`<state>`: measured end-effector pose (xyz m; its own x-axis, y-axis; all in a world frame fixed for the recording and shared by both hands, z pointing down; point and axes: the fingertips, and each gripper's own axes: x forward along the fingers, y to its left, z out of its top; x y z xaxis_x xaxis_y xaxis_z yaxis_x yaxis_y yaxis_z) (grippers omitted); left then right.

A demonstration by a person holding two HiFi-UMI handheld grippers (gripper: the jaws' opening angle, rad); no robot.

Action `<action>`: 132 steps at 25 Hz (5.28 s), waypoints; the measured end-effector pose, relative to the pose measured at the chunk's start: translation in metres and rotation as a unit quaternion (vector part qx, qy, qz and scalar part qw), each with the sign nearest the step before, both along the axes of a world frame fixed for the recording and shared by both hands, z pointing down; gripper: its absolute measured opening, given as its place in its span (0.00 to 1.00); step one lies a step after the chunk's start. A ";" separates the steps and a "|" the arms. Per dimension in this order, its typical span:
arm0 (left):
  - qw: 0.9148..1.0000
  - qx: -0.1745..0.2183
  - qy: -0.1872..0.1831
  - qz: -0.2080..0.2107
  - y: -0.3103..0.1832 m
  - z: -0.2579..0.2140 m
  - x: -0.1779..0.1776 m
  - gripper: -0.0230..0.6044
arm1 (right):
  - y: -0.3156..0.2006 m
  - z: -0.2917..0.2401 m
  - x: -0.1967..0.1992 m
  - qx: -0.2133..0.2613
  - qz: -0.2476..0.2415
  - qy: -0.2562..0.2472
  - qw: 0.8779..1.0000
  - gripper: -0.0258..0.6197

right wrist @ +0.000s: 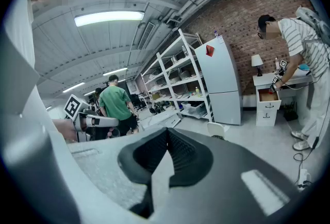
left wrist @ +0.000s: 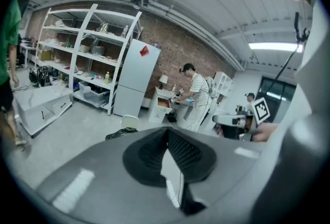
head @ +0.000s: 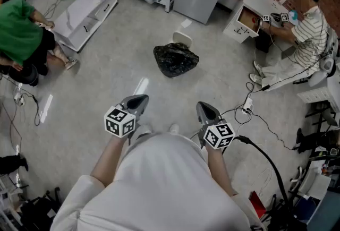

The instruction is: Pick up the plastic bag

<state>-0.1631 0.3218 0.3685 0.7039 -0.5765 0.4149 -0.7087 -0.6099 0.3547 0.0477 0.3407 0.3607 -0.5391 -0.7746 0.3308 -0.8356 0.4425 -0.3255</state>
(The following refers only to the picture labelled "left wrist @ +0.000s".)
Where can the red paper sheet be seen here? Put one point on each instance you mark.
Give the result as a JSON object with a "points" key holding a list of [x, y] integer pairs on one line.
{"points": [[144, 51]]}

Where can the yellow-green bottle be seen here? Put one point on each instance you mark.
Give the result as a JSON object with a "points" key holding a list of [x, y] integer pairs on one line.
{"points": [[107, 78]]}

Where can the white desk with drawer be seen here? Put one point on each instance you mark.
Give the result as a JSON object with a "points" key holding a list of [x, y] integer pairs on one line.
{"points": [[159, 108]]}

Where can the clear plastic storage bin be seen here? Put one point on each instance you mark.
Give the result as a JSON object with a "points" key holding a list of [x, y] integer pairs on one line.
{"points": [[92, 95]]}

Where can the white box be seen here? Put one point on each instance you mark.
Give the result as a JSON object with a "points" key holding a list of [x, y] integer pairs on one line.
{"points": [[130, 121]]}

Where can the person's white shirt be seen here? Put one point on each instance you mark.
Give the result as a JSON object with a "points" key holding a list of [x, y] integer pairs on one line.
{"points": [[309, 89]]}

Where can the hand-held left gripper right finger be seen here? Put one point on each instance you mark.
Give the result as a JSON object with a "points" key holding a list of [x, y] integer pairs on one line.
{"points": [[232, 166]]}

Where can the cardboard box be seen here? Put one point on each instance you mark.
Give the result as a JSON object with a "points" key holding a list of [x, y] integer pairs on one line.
{"points": [[46, 55]]}

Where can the white arched cabinet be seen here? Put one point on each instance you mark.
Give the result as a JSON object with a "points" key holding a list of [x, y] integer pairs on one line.
{"points": [[223, 84]]}

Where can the grey metal cabinet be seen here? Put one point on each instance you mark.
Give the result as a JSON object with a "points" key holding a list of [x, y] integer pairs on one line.
{"points": [[134, 76]]}

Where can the white table lamp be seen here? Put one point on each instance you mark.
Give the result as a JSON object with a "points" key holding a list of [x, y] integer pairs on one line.
{"points": [[163, 79]]}

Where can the ceiling light tube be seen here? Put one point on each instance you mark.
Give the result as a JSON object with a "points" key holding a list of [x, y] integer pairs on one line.
{"points": [[276, 47]]}

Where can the white low cabinet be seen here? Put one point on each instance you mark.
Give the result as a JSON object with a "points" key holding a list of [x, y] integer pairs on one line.
{"points": [[38, 104]]}

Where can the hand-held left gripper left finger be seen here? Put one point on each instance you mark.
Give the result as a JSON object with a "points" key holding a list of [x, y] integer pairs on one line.
{"points": [[103, 179]]}

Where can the clear water bottle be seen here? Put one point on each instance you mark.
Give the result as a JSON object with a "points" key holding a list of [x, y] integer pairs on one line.
{"points": [[124, 32]]}

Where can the person's right forearm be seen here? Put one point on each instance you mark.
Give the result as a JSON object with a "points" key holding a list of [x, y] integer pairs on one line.
{"points": [[266, 132]]}

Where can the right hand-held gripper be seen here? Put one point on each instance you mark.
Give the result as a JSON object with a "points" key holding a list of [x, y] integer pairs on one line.
{"points": [[261, 111]]}

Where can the black plastic garbage bag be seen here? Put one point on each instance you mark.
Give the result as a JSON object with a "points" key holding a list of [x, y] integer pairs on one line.
{"points": [[121, 134]]}

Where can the dark glass door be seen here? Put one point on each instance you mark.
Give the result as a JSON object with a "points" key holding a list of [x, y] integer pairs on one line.
{"points": [[278, 99]]}

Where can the white shelving unit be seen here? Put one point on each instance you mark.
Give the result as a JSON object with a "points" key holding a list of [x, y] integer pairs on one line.
{"points": [[82, 37]]}

